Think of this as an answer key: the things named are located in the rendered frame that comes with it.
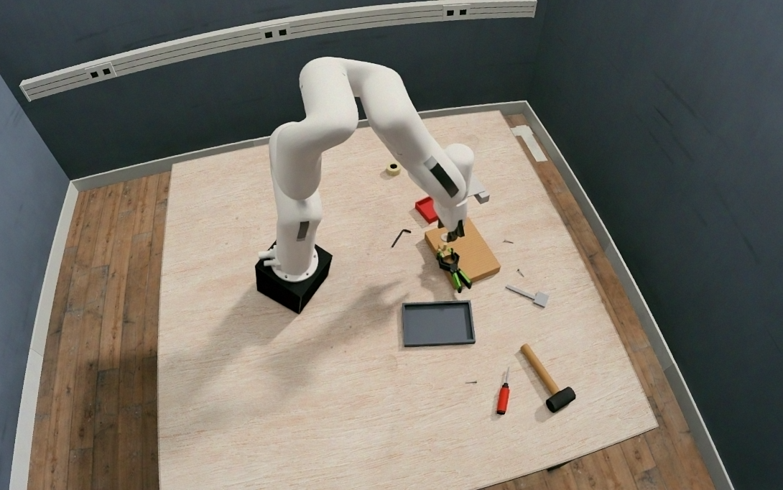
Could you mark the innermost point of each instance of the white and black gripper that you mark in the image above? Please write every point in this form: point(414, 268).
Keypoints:
point(453, 219)

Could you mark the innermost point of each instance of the red open tray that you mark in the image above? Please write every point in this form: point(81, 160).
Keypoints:
point(425, 208)

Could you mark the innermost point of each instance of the red-handled screwdriver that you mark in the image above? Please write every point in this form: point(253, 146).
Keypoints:
point(503, 396)

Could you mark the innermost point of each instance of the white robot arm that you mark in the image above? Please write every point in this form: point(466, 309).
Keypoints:
point(328, 86)

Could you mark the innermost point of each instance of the black-headed mallet with wooden handle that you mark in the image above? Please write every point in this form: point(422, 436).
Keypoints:
point(559, 398)

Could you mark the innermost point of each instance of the black spring clamp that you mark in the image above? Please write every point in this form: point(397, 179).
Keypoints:
point(454, 270)

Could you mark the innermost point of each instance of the light brown wooden bench board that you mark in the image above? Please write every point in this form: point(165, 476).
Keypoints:
point(476, 259)

